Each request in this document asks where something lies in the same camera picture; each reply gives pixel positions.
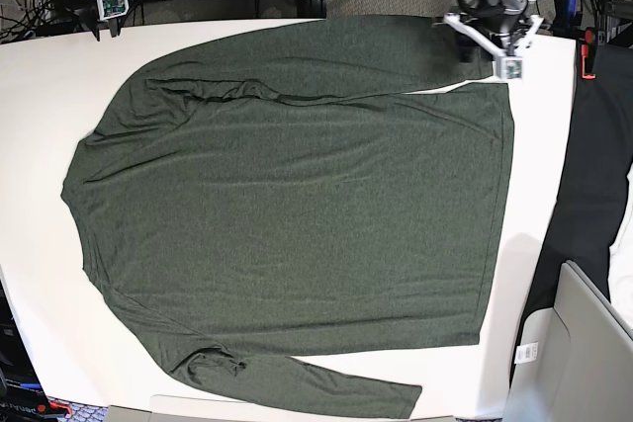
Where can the orange black clamp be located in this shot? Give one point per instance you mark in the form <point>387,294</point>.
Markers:
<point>589,43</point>

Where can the dark green long-sleeve shirt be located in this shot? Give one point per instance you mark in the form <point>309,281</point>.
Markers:
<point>322,188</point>

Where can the grey plastic bin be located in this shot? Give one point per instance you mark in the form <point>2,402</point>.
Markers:
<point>574,362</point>

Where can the red black tool bottom-left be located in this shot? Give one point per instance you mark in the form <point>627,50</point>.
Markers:
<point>53,409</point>

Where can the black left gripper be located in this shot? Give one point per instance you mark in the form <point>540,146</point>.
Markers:
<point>501,21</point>

